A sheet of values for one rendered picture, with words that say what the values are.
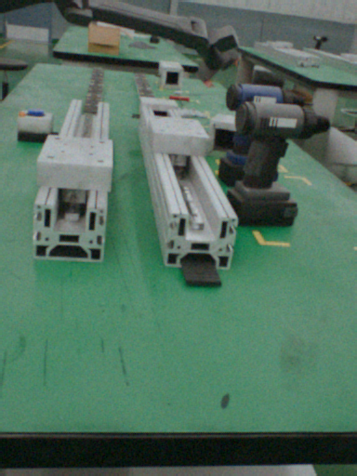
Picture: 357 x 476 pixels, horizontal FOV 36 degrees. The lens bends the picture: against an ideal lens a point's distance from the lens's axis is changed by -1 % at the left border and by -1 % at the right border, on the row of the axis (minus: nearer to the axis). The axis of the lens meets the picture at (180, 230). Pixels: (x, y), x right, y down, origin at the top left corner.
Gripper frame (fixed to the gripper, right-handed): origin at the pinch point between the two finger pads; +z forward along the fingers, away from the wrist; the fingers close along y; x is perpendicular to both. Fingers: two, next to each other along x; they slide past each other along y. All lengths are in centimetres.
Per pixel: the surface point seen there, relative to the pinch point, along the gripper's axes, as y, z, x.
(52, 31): 114, 689, -811
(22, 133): 50, -58, 9
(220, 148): 17.0, -29.4, 34.6
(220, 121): 12, -36, 32
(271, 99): 2, -54, 47
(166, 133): 22, -69, 45
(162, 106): 21.0, -32.1, 14.0
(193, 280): 32, -89, 78
